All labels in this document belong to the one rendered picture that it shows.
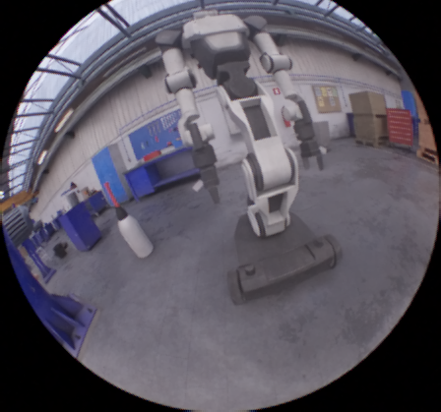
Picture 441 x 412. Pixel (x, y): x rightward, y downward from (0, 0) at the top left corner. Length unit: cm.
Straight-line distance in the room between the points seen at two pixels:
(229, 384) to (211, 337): 28
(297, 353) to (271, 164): 79
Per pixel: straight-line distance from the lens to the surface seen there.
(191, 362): 85
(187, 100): 58
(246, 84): 59
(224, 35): 68
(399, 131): 423
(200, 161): 50
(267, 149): 47
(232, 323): 80
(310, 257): 72
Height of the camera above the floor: 76
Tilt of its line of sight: 21 degrees down
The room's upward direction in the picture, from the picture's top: 18 degrees counter-clockwise
